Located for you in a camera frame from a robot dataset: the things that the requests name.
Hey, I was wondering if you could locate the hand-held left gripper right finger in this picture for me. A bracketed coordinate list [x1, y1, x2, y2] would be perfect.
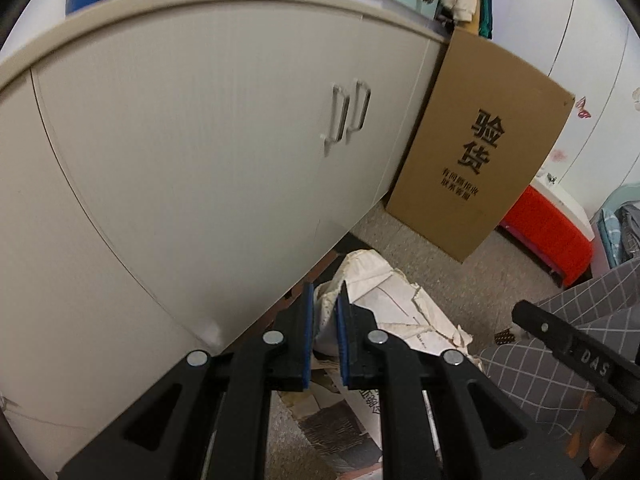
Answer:
[335, 281, 587, 480]

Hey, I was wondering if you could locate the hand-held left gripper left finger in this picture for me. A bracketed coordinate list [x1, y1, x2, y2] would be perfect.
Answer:
[55, 282, 316, 480]

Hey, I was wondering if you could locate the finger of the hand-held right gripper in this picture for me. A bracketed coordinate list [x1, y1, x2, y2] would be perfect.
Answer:
[511, 299, 572, 357]

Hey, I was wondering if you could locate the white paper sheet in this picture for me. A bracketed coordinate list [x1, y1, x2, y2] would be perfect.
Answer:
[311, 247, 474, 362]

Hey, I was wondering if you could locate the grey checkered tablecloth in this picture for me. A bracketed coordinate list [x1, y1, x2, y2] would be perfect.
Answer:
[474, 259, 640, 442]

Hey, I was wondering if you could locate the red storage box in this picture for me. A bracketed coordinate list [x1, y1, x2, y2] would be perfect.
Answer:
[499, 184, 596, 289]

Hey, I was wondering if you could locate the grey duvet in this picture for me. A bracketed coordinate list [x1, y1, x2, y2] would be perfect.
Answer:
[614, 200, 640, 263]

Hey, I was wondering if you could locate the tall cardboard box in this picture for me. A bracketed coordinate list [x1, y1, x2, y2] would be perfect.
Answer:
[384, 27, 576, 264]

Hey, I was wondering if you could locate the white low cabinet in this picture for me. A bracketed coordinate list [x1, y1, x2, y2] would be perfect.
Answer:
[0, 0, 453, 480]

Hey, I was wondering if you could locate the white wardrobe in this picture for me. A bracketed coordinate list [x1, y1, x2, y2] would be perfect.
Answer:
[490, 0, 640, 216]

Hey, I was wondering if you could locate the green hanging garment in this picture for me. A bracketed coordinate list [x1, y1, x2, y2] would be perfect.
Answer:
[477, 0, 496, 40]

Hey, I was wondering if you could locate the mint bunk bed frame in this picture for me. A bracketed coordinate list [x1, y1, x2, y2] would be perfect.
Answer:
[590, 182, 640, 267]

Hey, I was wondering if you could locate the metal cabinet handle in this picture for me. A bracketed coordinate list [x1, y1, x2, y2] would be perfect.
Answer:
[320, 84, 350, 144]
[344, 78, 372, 142]

